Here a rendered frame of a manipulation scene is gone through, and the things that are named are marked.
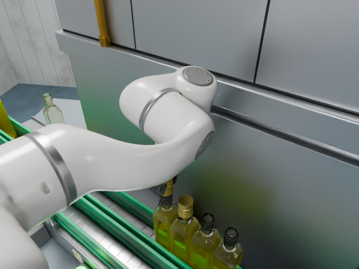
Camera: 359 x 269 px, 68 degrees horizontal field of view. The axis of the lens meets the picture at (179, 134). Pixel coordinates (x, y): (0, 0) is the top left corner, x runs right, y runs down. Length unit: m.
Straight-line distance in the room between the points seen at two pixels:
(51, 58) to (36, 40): 0.26
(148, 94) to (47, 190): 0.17
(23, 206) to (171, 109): 0.19
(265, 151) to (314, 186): 0.11
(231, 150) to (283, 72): 0.21
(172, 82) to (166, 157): 0.14
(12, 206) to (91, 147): 0.08
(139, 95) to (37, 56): 3.61
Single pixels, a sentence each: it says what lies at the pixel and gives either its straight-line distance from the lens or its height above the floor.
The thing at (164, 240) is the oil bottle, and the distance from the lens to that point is 0.76.
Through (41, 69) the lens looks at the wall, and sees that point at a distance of 4.01.
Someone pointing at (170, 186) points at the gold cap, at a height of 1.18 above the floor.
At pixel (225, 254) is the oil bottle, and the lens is 0.63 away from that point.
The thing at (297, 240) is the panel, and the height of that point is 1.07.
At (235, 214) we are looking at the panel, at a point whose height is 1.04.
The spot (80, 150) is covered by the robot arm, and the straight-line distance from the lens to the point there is 0.28.
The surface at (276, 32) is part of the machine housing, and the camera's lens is 0.51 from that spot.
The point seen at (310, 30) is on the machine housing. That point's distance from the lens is 0.50.
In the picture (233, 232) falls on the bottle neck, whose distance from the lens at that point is 0.61.
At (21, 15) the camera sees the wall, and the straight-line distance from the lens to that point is 3.85.
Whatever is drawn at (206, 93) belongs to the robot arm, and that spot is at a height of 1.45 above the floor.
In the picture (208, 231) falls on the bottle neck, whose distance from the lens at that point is 0.63.
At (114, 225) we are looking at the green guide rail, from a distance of 0.84.
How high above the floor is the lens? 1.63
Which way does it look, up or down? 37 degrees down
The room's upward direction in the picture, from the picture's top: straight up
